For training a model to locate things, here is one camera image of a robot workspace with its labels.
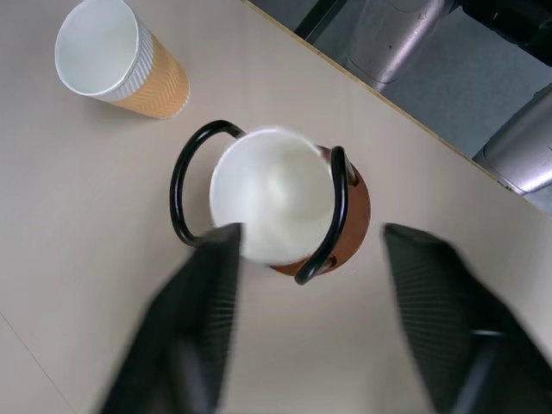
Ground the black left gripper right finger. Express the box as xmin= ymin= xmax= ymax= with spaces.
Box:
xmin=383 ymin=223 xmax=552 ymax=414

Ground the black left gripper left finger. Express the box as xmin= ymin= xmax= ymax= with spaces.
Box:
xmin=99 ymin=223 xmax=245 ymax=414

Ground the white paper cup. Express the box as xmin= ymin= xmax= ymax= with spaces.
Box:
xmin=209 ymin=125 xmax=336 ymax=265

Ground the orange ribbed paper cup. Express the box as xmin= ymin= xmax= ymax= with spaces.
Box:
xmin=53 ymin=0 xmax=191 ymax=121

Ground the silver metal chair leg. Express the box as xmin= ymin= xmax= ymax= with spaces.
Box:
xmin=348 ymin=0 xmax=461 ymax=85

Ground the black table leg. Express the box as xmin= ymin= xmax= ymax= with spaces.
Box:
xmin=293 ymin=0 xmax=349 ymax=43

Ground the black wire cup holder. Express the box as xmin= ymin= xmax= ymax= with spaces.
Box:
xmin=169 ymin=119 xmax=372 ymax=286

